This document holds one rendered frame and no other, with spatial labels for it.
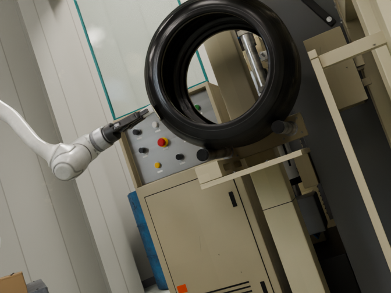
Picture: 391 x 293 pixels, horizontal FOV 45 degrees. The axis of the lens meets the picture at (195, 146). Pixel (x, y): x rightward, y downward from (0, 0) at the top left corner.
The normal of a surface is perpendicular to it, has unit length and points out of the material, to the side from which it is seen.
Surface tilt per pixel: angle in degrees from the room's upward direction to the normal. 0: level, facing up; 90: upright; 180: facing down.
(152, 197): 90
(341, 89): 90
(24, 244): 90
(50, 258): 90
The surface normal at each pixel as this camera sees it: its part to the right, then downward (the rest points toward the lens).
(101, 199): 0.34, -0.21
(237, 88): -0.31, 0.02
